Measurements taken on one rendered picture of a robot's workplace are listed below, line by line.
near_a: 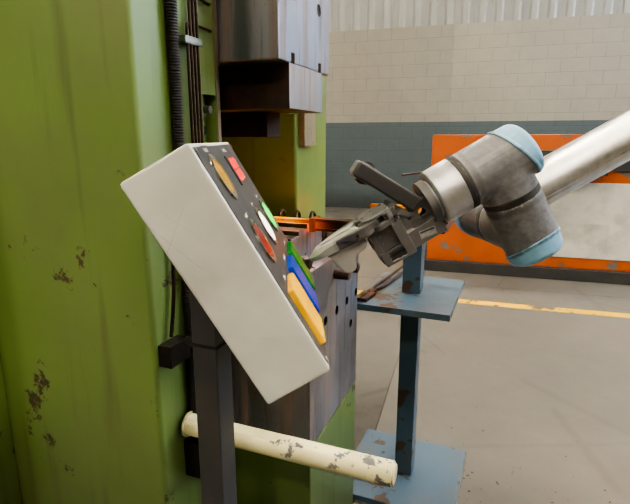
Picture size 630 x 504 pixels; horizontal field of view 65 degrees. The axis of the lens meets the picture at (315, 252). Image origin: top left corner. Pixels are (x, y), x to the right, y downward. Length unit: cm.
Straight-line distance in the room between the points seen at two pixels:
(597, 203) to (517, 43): 453
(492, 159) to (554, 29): 818
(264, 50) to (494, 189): 56
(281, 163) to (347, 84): 751
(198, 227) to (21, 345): 81
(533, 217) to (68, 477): 111
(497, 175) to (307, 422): 75
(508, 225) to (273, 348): 44
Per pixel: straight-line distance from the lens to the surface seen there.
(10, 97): 113
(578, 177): 103
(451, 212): 77
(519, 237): 83
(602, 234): 486
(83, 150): 100
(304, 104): 119
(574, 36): 896
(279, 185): 152
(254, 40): 111
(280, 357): 54
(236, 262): 51
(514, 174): 79
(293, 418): 126
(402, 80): 883
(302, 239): 120
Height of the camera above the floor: 120
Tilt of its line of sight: 13 degrees down
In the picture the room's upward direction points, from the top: straight up
